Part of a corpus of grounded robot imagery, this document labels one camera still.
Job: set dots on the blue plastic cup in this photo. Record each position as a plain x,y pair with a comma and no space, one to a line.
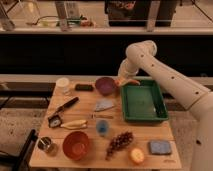
102,127

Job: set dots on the yellow banana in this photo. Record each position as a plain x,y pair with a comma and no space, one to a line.
76,124

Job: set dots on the black handled knife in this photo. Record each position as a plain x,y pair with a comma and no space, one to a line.
67,104

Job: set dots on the metal cup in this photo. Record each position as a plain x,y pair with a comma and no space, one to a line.
45,144

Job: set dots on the purple bowl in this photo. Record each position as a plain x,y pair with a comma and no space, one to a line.
105,85

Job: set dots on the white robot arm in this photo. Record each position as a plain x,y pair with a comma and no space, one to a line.
193,96

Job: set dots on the black rectangular block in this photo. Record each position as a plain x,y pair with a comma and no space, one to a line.
84,87

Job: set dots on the red-brown bowl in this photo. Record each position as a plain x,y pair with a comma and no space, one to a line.
76,145

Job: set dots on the grey folded cloth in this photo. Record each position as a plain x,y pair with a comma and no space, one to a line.
103,104

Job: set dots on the blue sponge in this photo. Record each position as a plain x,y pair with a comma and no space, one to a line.
160,147

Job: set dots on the white lidded jar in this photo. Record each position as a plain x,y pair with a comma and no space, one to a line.
63,84

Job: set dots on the black chair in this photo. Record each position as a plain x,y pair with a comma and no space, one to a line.
15,162

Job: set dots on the purple grape bunch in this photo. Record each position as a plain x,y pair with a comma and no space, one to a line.
119,142

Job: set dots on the green plastic tray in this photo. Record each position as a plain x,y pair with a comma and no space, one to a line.
143,102

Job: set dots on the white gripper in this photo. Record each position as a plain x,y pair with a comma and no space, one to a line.
125,74

